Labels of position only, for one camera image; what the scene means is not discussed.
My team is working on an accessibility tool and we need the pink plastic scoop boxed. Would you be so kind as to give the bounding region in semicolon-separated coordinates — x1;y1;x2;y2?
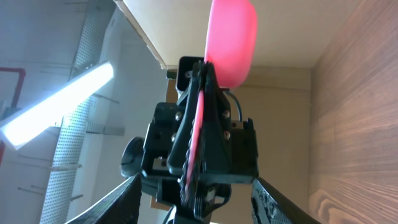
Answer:
182;0;259;200

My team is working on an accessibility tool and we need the ceiling tube light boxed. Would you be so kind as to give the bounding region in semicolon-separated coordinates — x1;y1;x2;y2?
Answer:
1;62;114;150

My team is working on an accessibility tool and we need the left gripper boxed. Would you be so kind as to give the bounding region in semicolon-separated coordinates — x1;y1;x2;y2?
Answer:
120;56;259;223

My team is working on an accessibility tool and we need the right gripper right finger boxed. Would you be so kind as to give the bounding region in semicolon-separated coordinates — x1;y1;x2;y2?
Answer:
251;177;320;224

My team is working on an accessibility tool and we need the left black cable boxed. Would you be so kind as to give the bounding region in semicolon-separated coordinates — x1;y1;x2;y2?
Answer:
223;88;243;122

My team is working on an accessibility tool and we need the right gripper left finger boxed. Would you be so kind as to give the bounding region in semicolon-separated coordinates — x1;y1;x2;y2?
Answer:
67;174;142;224

